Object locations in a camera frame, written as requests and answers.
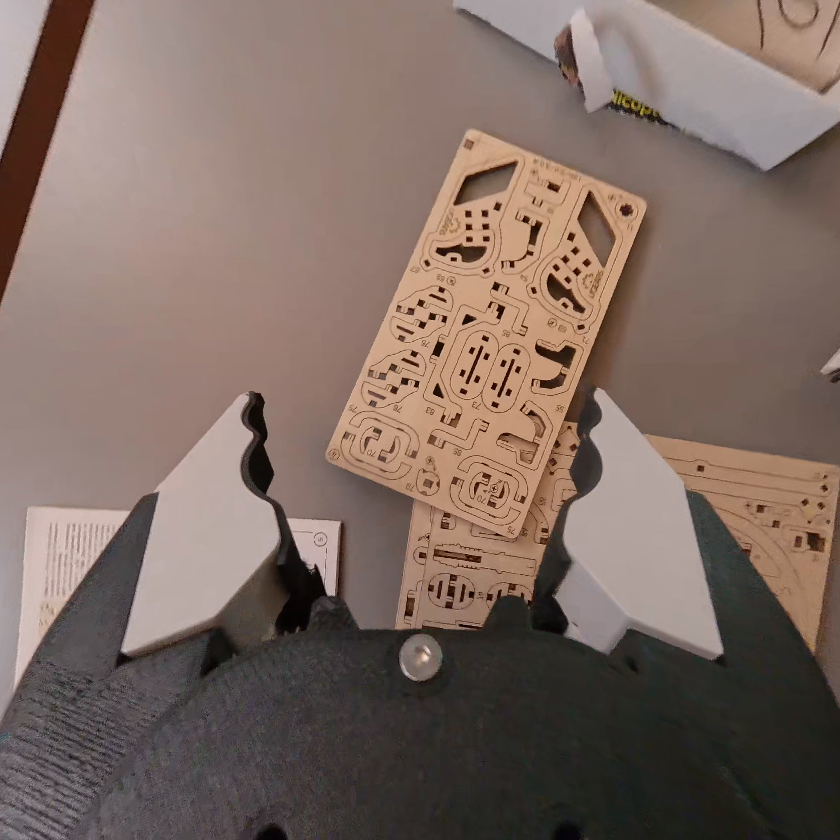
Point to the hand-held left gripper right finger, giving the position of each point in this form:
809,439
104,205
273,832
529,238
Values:
643,538

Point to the stack of large wooden puzzle sheets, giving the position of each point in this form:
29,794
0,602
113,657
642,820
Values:
754,499

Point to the small wooden puzzle sheet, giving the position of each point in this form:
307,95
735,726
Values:
472,289

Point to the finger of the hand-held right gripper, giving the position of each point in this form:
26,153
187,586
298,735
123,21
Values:
833,369

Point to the pale wooden sheet with curved lines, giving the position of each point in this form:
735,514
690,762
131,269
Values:
741,26

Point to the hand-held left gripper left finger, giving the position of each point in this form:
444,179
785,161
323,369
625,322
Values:
197,538

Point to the grey desk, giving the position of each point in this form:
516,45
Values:
16,65
197,262

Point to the white open cardboard box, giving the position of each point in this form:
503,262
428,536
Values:
722,92

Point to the open instruction booklet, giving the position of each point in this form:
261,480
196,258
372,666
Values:
72,558

